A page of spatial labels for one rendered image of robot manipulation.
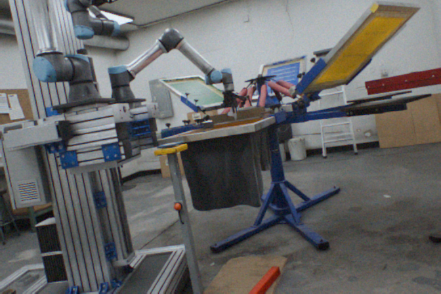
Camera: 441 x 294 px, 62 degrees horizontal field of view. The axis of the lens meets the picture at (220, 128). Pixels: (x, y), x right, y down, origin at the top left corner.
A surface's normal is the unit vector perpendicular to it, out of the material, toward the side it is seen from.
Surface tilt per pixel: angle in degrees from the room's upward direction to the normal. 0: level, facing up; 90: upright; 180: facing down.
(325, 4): 90
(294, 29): 90
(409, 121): 78
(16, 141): 90
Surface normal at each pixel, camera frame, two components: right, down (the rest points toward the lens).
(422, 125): -0.38, -0.09
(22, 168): -0.13, 0.07
